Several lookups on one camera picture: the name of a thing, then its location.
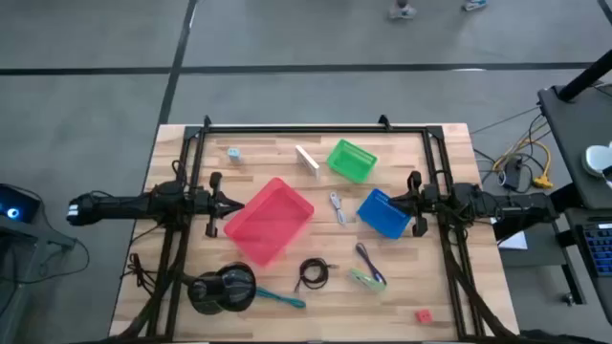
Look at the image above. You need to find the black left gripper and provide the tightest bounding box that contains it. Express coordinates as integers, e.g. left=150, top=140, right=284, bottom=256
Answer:
left=192, top=171, right=246, bottom=239

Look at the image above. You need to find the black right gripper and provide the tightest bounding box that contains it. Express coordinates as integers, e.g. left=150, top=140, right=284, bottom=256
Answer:
left=389, top=170, right=439, bottom=239

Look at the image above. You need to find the purple braided cable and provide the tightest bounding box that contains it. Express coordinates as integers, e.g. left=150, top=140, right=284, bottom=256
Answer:
left=354, top=242, right=387, bottom=287

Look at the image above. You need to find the white cable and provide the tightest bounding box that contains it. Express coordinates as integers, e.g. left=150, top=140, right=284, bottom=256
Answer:
left=328, top=191, right=347, bottom=226

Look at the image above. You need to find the light green product box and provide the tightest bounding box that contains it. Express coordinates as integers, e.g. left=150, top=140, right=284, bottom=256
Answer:
left=347, top=267, right=387, bottom=294

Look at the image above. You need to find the white product box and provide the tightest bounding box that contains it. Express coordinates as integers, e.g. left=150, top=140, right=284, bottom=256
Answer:
left=295, top=144, right=321, bottom=181

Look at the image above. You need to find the black USB cable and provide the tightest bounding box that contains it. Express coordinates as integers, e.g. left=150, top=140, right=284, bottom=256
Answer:
left=294, top=257, right=340, bottom=293

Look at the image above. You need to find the teal braided cable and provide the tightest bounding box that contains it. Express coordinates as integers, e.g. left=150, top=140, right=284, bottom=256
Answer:
left=255, top=286, right=307, bottom=310

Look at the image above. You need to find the red translucent plastic bin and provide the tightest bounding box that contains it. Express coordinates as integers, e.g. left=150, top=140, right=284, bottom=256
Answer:
left=223, top=177, right=316, bottom=268

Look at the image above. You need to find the blue plastic basket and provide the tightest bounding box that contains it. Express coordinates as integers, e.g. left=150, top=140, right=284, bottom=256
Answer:
left=356, top=187, right=413, bottom=240

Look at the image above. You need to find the green plastic basket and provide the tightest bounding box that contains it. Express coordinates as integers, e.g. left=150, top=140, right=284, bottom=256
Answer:
left=326, top=138, right=379, bottom=184

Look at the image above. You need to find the black power strip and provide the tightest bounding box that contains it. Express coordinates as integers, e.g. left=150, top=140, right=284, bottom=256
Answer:
left=504, top=157, right=525, bottom=190

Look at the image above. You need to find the white paper sheet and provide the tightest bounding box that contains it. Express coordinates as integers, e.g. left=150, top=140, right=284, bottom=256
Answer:
left=496, top=231, right=529, bottom=251

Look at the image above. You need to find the black side desk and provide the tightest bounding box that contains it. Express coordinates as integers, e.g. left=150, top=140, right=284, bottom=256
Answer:
left=492, top=83, right=612, bottom=326

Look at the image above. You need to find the white round device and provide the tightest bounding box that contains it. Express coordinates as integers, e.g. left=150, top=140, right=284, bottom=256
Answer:
left=581, top=141, right=612, bottom=179

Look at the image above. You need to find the backlit keyboard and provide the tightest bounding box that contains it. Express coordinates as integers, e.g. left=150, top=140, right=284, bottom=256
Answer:
left=576, top=222, right=612, bottom=278

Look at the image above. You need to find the grey metal stand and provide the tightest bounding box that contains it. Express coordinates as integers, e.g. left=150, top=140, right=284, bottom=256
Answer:
left=0, top=217, right=80, bottom=344

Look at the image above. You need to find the computer case with blue light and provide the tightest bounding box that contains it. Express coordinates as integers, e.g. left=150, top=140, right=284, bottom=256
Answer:
left=0, top=183, right=42, bottom=224

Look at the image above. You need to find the black pole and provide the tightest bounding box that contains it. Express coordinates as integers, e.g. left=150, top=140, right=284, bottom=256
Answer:
left=557, top=50, right=612, bottom=102

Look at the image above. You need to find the black cable bundle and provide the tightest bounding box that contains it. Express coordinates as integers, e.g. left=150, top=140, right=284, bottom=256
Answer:
left=121, top=251, right=162, bottom=290

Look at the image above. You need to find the black aluminium table frame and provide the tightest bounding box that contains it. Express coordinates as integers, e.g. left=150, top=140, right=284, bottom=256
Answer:
left=109, top=114, right=522, bottom=344

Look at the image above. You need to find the yellow power cable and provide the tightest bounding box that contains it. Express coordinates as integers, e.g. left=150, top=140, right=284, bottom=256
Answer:
left=492, top=138, right=555, bottom=189

